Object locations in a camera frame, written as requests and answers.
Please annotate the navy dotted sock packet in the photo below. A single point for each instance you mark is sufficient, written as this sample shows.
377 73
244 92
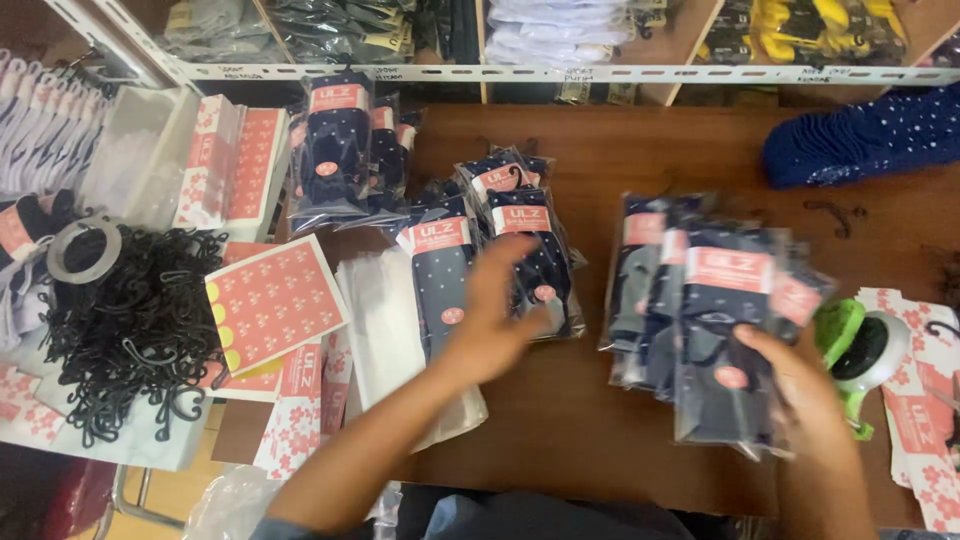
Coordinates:
529 247
442 277
334 142
386 150
495 174

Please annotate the pile of loose navy socks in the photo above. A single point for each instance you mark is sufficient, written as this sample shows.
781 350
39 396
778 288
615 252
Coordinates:
862 139

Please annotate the shelf with packed socks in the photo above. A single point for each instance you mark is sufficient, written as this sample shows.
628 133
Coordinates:
562 37

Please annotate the pink floral header cards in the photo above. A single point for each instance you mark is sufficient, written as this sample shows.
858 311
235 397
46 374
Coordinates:
300 412

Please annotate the grey tape roll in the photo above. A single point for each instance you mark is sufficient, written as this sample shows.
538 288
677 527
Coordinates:
60 255

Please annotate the stack of pink sticker sheets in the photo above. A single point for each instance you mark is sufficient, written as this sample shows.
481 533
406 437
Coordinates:
240 161

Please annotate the person's right hand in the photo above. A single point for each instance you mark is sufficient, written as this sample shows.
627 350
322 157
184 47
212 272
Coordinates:
806 405

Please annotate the stack of clear plastic bags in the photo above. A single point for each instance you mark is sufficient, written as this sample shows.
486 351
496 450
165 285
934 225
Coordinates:
382 337

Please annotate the single black plastic hook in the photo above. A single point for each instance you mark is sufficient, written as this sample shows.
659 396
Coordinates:
836 214

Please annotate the person's left fingers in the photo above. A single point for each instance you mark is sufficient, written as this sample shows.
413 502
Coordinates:
525 259

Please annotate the pink round sticker sheet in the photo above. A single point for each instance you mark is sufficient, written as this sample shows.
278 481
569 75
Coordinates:
277 304

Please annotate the bundle of packaged navy socks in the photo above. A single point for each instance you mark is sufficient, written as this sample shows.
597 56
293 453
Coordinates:
712 300

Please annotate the heap of black plastic hooks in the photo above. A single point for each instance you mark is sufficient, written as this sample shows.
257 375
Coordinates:
127 330

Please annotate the white open box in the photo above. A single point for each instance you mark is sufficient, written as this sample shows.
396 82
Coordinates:
139 150

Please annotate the pile of pink floral cards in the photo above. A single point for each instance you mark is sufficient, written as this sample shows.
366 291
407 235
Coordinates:
922 427

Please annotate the person's left hand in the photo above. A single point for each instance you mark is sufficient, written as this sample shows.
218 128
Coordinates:
495 307

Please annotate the row of white socks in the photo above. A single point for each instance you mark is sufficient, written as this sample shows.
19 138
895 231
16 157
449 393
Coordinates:
41 124

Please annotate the green white tape dispenser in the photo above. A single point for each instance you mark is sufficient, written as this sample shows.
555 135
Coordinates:
862 352

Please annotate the black sock packet pink label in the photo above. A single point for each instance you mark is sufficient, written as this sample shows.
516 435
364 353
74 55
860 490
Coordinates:
26 225

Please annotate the red chair with metal frame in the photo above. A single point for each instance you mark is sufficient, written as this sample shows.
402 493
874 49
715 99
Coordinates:
67 495

